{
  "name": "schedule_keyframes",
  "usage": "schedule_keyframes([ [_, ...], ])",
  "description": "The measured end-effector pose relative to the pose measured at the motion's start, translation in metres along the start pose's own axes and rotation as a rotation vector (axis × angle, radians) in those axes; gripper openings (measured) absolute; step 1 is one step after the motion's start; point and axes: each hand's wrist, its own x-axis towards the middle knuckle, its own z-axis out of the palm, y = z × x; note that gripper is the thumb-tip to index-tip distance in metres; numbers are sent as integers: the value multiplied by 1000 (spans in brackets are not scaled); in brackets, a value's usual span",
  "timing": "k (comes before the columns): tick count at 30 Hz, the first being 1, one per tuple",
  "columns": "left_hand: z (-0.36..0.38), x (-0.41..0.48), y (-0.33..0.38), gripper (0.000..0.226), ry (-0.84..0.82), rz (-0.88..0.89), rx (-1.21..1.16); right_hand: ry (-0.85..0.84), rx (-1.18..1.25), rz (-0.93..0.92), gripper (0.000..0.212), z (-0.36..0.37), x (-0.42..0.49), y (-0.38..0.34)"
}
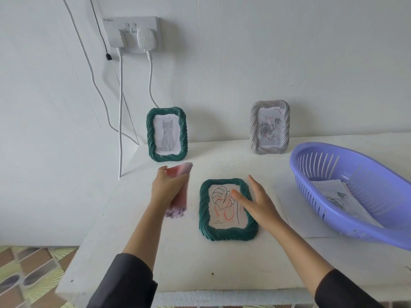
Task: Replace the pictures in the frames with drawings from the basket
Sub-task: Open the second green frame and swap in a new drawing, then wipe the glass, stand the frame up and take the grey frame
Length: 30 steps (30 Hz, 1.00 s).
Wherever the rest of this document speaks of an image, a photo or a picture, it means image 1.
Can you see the person's left hand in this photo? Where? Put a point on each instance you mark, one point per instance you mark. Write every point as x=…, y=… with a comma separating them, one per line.
x=165, y=189

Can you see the person's right hand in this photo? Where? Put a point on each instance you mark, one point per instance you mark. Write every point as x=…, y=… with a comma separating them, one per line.
x=261, y=210

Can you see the pink purple cloth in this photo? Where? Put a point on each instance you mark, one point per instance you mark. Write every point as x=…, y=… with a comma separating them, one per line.
x=179, y=202

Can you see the grey frame with rose drawing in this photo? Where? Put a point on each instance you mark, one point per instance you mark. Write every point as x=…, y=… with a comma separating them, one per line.
x=253, y=128

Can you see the purple plastic basket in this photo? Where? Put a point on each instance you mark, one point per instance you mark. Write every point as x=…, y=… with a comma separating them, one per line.
x=385, y=179

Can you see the person's left forearm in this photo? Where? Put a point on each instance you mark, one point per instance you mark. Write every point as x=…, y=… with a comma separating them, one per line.
x=144, y=234

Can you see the person's right forearm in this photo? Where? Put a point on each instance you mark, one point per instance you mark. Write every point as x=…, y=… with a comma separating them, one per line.
x=301, y=253

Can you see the white rounded charger adapter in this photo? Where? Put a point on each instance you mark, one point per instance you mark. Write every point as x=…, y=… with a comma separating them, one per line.
x=147, y=40

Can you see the white rectangular charger adapter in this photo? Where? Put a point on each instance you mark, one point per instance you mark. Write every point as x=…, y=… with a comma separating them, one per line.
x=116, y=38

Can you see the white wall socket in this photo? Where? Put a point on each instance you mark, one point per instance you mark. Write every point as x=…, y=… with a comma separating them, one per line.
x=135, y=22

